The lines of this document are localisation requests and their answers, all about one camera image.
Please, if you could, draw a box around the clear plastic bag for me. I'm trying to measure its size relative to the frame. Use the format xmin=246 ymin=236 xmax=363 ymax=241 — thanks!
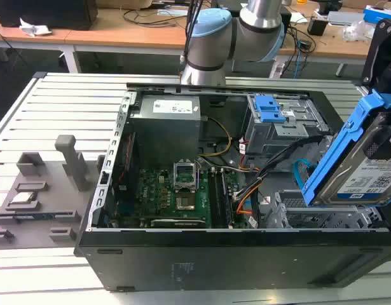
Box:
xmin=341 ymin=19 xmax=377 ymax=42

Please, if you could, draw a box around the grey parts rack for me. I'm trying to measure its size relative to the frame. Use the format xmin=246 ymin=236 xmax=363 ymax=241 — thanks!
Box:
xmin=0 ymin=134 xmax=106 ymax=252

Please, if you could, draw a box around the RAM stick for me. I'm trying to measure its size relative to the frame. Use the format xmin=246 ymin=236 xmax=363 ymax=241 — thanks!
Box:
xmin=0 ymin=213 xmax=58 ymax=222

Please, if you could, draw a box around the small black box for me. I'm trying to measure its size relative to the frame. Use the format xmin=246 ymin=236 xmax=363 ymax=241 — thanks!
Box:
xmin=306 ymin=17 xmax=329 ymax=36

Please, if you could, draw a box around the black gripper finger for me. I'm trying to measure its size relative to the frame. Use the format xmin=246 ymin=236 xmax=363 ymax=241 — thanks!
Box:
xmin=365 ymin=111 xmax=391 ymax=159

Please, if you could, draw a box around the metal socket cover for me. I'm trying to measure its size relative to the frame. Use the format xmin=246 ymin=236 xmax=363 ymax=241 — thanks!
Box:
xmin=172 ymin=161 xmax=198 ymax=191

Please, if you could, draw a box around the green motherboard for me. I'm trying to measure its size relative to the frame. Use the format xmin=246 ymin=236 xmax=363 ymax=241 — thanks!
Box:
xmin=114 ymin=158 xmax=258 ymax=229

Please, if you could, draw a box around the white crumpled paper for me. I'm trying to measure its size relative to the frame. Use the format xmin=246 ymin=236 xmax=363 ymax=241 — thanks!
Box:
xmin=18 ymin=17 xmax=53 ymax=36

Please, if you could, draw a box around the black disk wire bundle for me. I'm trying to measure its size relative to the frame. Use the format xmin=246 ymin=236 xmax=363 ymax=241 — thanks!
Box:
xmin=231 ymin=134 xmax=325 ymax=201

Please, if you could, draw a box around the orange wire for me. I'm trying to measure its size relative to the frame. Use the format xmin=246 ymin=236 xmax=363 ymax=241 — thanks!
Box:
xmin=236 ymin=186 xmax=260 ymax=214

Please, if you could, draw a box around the blue plastic bay latch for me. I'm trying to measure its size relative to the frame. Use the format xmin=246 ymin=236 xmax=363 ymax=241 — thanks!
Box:
xmin=254 ymin=94 xmax=287 ymax=123

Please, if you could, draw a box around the yellow power wire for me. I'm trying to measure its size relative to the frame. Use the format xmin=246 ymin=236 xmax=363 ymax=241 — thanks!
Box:
xmin=197 ymin=116 xmax=233 ymax=158

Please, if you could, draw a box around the black open PC case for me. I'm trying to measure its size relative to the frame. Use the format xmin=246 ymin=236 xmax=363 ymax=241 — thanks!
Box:
xmin=73 ymin=81 xmax=391 ymax=292

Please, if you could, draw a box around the hard disk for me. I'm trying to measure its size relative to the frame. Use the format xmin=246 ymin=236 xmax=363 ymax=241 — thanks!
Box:
xmin=301 ymin=91 xmax=391 ymax=208

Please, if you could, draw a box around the black RAM slot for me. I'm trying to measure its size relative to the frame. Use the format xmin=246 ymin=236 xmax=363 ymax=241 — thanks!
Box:
xmin=212 ymin=170 xmax=235 ymax=228

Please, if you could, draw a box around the silver CPU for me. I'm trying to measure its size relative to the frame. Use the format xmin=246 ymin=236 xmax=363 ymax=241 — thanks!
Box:
xmin=11 ymin=191 xmax=35 ymax=205

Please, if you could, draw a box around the grey power supply unit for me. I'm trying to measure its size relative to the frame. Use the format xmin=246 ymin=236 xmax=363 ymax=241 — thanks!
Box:
xmin=128 ymin=94 xmax=203 ymax=157

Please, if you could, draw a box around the blue disk wire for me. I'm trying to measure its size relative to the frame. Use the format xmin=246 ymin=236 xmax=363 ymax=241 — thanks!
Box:
xmin=292 ymin=158 xmax=314 ymax=193

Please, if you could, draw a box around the blue cardboard box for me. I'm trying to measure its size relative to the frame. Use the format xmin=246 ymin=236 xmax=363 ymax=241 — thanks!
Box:
xmin=362 ymin=4 xmax=391 ymax=26

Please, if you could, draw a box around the wooden desk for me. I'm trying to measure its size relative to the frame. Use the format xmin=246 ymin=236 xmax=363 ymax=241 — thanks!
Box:
xmin=0 ymin=6 xmax=374 ymax=77

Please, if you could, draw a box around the black cable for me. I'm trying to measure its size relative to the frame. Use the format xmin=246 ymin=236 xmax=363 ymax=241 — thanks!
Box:
xmin=122 ymin=7 xmax=187 ymax=27

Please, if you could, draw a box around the CPU socket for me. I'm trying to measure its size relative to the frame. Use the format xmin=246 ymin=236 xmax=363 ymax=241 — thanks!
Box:
xmin=175 ymin=194 xmax=196 ymax=212

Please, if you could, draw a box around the grey metal disk bay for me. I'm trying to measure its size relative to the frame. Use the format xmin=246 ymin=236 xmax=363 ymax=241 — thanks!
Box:
xmin=242 ymin=93 xmax=330 ymax=156

